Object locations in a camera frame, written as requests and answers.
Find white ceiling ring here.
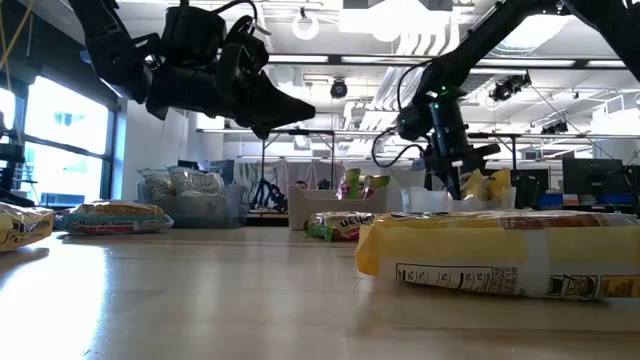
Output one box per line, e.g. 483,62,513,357
291,13,321,42

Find black ceiling track lights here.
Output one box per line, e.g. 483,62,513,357
489,72,532,103
541,119,570,135

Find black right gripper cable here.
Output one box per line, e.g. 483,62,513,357
369,59,441,170

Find blue storage boxes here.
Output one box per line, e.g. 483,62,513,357
538,192,637,207

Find large bright window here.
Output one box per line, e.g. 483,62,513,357
0,74,117,210

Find blue Maruchan noodle pack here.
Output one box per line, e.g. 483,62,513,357
167,165,226,196
53,200,175,236
138,168,174,197

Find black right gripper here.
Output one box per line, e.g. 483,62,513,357
422,97,502,201

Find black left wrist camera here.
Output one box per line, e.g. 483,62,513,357
215,29,271,99

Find clear plastic bin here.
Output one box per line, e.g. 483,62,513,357
401,186,517,214
137,182,250,230

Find yellow cable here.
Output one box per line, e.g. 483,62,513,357
0,0,36,94

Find black tripod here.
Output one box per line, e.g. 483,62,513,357
249,177,289,214

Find white fabric screen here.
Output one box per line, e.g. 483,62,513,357
233,159,351,192

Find yellow Maruchan noodle pack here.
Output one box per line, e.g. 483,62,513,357
487,168,512,201
355,209,640,301
459,168,489,201
0,202,55,253

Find light grey plastic bin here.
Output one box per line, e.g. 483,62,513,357
287,184,390,231

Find dark window-side equipment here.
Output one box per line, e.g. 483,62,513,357
0,112,46,209

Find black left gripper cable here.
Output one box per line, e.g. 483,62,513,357
209,0,261,31

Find long ceiling light strip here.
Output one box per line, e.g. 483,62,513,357
267,52,640,69

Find black ceiling spotlight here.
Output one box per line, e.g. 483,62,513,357
329,78,350,100

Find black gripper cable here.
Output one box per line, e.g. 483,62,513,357
369,59,441,170
209,0,261,31

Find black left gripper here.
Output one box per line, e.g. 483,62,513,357
145,62,317,140

